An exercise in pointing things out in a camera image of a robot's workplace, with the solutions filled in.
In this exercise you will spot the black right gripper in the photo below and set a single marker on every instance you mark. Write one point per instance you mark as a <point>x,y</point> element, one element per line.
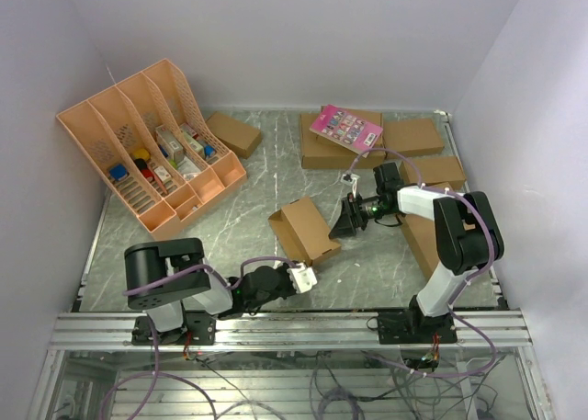
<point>350,218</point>

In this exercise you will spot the cardboard box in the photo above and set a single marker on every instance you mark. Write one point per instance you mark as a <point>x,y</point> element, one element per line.
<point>303,233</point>

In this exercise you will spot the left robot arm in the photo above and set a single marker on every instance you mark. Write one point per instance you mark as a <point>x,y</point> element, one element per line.
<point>180,296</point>

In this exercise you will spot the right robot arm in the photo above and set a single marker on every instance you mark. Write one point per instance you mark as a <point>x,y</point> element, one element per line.
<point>467,240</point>

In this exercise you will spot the large brown box under book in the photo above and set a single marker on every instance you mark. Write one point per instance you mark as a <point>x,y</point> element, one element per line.
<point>318,153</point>

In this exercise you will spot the big brown box front right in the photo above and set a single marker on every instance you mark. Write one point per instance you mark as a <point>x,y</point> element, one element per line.
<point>418,223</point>

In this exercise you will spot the small brown box right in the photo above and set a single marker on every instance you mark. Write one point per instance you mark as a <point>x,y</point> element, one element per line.
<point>434,171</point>

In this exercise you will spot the brown box back right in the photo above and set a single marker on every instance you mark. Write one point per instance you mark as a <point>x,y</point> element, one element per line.
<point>413,137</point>

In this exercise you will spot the small brown box by organizer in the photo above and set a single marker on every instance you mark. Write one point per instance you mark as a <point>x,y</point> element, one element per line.
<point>239,137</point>

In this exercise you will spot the pink children's book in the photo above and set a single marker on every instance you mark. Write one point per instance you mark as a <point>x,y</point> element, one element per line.
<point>350,130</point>

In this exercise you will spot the small printed carton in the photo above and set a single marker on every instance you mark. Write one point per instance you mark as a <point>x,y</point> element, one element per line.
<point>167,140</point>

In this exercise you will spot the yellow toy block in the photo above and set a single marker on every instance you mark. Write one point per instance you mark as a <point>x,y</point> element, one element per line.
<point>141,154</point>

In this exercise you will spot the peach plastic file organizer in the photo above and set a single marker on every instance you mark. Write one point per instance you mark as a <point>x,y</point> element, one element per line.
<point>109,126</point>

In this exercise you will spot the blue toy block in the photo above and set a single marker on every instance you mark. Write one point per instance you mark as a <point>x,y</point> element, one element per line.
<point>117,173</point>

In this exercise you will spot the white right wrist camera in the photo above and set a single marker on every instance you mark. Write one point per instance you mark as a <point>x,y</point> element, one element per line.
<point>351,180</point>

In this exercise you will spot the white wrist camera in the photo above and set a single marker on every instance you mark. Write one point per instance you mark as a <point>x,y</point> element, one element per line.
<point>303,278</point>
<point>351,180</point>

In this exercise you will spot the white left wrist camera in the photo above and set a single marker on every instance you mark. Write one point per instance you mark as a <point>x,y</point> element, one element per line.
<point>303,278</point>

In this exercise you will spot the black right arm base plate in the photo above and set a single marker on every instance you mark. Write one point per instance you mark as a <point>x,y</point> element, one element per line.
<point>404,326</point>

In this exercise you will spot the aluminium mounting rail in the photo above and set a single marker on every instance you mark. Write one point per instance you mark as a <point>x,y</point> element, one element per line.
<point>283,331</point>

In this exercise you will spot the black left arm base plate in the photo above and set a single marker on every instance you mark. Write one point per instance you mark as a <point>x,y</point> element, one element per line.
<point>199,329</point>

